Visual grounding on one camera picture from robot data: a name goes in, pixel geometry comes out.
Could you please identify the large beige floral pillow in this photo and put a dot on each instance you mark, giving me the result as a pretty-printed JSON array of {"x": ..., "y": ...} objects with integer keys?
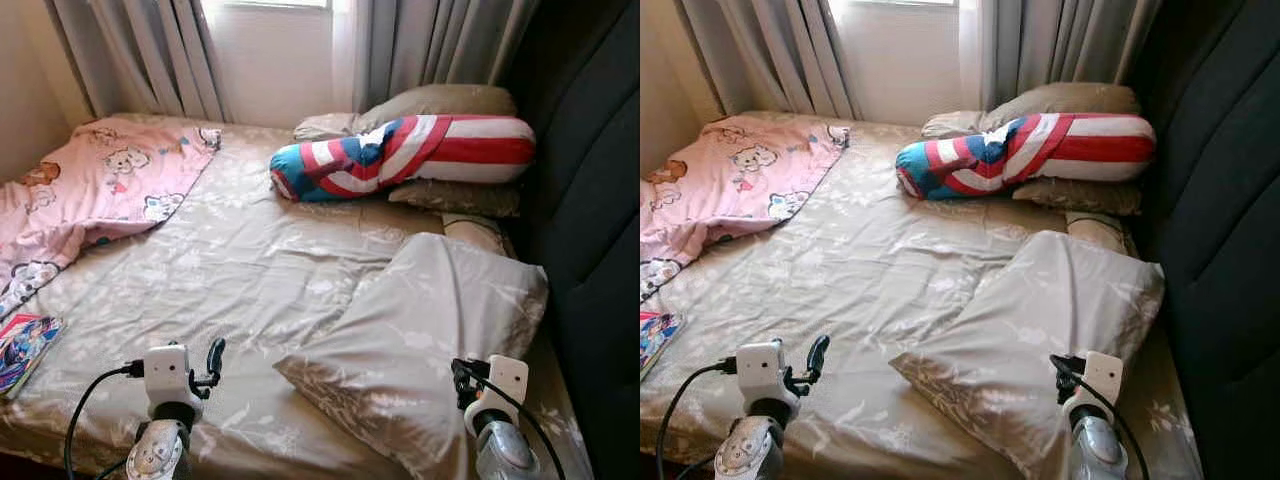
[
  {"x": 420, "y": 330},
  {"x": 1040, "y": 330}
]

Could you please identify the anime comic book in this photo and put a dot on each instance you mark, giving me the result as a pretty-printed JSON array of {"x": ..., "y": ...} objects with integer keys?
[
  {"x": 658, "y": 340},
  {"x": 25, "y": 350}
]

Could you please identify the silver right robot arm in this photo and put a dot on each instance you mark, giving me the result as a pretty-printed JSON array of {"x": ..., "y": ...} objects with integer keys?
[
  {"x": 500, "y": 455},
  {"x": 1095, "y": 455}
]

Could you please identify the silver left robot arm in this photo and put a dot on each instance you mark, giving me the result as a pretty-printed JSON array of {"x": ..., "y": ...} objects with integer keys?
[
  {"x": 160, "y": 450},
  {"x": 750, "y": 455}
]

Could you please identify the bed with beige floral sheet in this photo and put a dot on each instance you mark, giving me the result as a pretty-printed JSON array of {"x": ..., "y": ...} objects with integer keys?
[
  {"x": 250, "y": 270},
  {"x": 880, "y": 270}
]

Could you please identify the brown floral flat pillow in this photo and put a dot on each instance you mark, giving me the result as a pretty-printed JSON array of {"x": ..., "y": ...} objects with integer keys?
[
  {"x": 1085, "y": 196},
  {"x": 460, "y": 198}
]

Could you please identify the pink cartoon blanket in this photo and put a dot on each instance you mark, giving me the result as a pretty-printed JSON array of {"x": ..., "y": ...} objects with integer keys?
[
  {"x": 730, "y": 180},
  {"x": 100, "y": 180}
]

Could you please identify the dark upholstered furniture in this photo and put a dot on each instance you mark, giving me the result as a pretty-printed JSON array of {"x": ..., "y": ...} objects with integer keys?
[
  {"x": 590, "y": 200},
  {"x": 1220, "y": 200}
]

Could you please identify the red white blue bolster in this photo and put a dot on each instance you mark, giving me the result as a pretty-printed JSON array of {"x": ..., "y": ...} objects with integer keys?
[
  {"x": 450, "y": 150},
  {"x": 1080, "y": 150}
]

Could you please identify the taupe pillow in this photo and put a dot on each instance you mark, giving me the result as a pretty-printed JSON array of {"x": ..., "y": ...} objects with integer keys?
[
  {"x": 1065, "y": 100},
  {"x": 440, "y": 102}
]

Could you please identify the grey curtain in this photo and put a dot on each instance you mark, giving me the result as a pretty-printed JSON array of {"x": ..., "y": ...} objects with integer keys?
[
  {"x": 1070, "y": 45},
  {"x": 770, "y": 55},
  {"x": 440, "y": 45},
  {"x": 140, "y": 55}
]

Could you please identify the white sheer curtain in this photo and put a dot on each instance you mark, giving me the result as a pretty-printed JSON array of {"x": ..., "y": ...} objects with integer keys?
[
  {"x": 350, "y": 55},
  {"x": 977, "y": 55}
]

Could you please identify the bright window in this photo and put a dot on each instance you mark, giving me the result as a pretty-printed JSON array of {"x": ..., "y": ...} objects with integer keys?
[
  {"x": 905, "y": 3},
  {"x": 280, "y": 3}
]

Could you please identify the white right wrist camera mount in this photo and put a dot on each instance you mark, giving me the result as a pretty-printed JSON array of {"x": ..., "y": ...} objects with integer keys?
[
  {"x": 1103, "y": 378},
  {"x": 508, "y": 380}
]

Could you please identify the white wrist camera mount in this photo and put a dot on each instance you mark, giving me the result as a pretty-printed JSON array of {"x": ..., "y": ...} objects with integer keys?
[
  {"x": 508, "y": 380},
  {"x": 758, "y": 372},
  {"x": 1103, "y": 378},
  {"x": 165, "y": 375}
]

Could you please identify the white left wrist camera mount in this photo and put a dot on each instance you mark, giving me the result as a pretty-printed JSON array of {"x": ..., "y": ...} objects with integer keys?
[
  {"x": 165, "y": 375},
  {"x": 758, "y": 372}
]

